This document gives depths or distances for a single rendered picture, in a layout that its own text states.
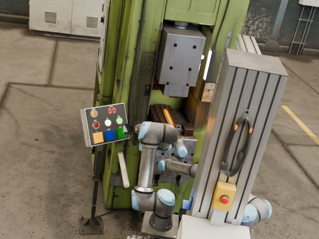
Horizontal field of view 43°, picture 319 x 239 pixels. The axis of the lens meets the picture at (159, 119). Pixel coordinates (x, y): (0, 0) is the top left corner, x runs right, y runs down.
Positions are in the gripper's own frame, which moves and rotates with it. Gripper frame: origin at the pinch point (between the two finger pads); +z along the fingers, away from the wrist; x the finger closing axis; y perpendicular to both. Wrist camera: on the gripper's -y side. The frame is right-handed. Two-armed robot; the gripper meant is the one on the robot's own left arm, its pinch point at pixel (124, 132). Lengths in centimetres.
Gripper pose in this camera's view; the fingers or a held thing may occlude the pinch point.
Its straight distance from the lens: 305.1
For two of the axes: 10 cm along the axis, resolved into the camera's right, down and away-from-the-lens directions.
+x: -8.0, 1.6, -5.8
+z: -5.8, 0.5, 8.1
